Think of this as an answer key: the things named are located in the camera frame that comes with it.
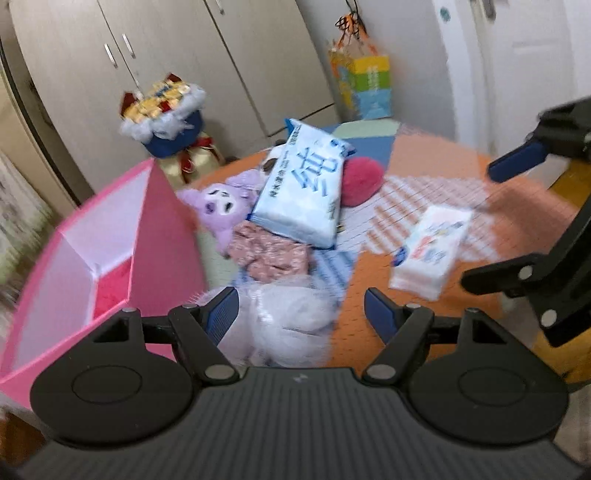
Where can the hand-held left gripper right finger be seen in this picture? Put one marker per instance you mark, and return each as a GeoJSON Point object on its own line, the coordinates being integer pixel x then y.
{"type": "Point", "coordinates": [379, 314]}

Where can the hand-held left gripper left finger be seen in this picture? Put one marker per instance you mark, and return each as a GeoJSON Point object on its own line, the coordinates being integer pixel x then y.
{"type": "Point", "coordinates": [222, 308]}

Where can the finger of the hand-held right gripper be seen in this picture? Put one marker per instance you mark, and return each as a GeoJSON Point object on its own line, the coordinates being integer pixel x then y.
{"type": "Point", "coordinates": [517, 159]}
{"type": "Point", "coordinates": [521, 273]}

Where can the white fluffy cloth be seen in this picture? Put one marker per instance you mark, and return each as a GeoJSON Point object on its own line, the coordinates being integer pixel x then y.
{"type": "Point", "coordinates": [286, 318]}

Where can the pink floral cloth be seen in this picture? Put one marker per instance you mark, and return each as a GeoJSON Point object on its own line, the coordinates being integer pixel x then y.
{"type": "Point", "coordinates": [268, 251]}

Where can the small white tissue pack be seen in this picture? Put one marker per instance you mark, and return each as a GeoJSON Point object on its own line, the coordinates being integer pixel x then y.
{"type": "Point", "coordinates": [429, 251]}

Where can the purple plush toy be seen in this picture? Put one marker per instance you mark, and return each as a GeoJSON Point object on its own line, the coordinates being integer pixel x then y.
{"type": "Point", "coordinates": [217, 203]}

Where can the pink cardboard box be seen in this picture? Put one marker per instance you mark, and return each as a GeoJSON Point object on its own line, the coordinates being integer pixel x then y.
{"type": "Point", "coordinates": [161, 221]}

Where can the large blue white tissue pack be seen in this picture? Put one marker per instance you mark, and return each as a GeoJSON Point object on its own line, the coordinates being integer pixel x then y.
{"type": "Point", "coordinates": [302, 184]}

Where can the white door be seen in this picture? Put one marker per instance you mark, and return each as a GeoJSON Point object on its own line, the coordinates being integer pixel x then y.
{"type": "Point", "coordinates": [531, 69]}

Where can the pink round plush ball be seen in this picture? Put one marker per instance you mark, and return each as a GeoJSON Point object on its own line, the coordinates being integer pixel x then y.
{"type": "Point", "coordinates": [362, 180]}

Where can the colourful paper gift bag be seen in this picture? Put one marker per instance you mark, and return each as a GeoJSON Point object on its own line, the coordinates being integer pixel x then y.
{"type": "Point", "coordinates": [364, 83]}

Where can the flower bouquet in blue wrap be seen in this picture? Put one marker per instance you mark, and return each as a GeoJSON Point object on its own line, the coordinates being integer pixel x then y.
{"type": "Point", "coordinates": [166, 120]}

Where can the beige wardrobe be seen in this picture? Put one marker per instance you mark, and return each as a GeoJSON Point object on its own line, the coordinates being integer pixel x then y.
{"type": "Point", "coordinates": [184, 69]}

